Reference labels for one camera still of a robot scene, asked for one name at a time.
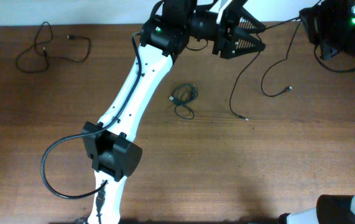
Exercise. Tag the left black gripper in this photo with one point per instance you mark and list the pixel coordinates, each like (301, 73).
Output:
(224, 45)

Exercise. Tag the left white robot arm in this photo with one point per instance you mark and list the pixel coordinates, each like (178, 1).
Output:
(109, 143)

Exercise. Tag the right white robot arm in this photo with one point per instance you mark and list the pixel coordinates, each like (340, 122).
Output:
(328, 87)

